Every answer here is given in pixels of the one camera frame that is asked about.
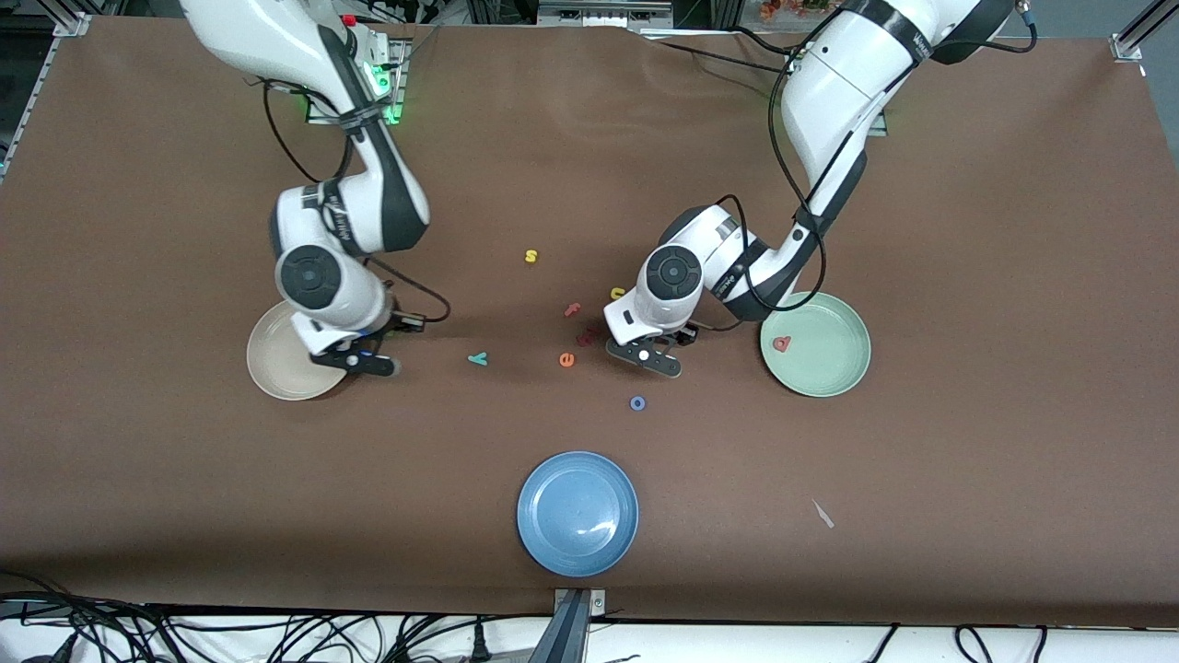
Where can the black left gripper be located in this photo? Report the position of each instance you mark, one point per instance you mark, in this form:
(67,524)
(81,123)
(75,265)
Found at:
(683,335)

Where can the grey metal box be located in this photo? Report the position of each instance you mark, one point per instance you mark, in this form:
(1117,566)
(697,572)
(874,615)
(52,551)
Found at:
(603,14)

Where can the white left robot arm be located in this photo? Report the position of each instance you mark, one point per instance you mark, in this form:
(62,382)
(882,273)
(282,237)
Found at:
(847,83)

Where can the metal camera pole bracket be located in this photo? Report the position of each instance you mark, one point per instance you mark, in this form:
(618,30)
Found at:
(571,635)

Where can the beige round plate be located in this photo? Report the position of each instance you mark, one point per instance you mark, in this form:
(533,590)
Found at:
(272,368)

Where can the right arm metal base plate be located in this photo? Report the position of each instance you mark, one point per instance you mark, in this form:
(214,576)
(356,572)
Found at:
(399,97)

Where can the green round plate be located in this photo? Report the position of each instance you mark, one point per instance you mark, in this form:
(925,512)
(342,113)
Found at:
(829,359)

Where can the aluminium frame corner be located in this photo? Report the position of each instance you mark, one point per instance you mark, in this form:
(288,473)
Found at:
(1142,23)
(72,25)

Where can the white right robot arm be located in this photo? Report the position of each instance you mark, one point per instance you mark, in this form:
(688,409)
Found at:
(249,37)

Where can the white paper scrap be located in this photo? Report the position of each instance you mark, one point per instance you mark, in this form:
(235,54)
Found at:
(822,514)

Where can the orange flowers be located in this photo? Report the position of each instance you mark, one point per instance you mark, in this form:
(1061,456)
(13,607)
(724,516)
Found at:
(774,9)

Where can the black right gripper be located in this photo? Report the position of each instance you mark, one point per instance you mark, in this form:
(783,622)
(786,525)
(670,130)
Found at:
(394,324)

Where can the black power plug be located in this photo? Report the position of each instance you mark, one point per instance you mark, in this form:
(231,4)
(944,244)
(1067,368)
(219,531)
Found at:
(479,645)

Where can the blue round plate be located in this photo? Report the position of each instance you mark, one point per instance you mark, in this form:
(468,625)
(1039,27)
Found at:
(577,513)

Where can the brown table cover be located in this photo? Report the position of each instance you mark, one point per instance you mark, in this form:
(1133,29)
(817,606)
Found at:
(184,460)

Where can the dark red foam letter k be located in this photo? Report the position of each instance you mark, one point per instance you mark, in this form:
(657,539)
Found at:
(584,340)

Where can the red foam letter p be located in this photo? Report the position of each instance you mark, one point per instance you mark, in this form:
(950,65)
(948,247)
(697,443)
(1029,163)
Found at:
(776,345)

